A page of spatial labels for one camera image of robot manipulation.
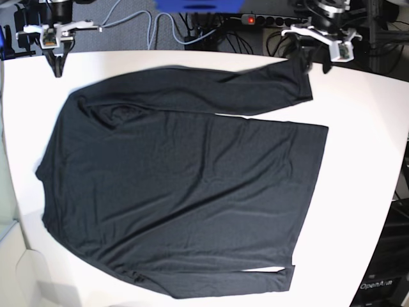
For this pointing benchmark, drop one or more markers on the black power strip red switch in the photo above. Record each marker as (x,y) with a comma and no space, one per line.
(271,21)

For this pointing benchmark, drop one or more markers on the blue plastic box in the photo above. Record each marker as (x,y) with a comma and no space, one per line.
(200,6)

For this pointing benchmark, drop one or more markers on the black power adapter brick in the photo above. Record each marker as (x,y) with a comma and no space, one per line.
(22,17)

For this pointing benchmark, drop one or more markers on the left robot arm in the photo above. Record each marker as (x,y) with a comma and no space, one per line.
(331,10)

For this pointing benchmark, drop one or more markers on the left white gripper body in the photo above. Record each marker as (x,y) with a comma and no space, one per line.
(319,32)

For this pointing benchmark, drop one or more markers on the black long-sleeve T-shirt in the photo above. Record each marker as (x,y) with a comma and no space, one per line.
(167,179)

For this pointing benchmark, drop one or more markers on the black OpenArm equipment case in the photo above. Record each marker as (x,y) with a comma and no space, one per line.
(385,282)

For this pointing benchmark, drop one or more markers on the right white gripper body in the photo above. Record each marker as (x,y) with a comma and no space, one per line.
(51,37)

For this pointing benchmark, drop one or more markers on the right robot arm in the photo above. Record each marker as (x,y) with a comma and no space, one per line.
(51,12)

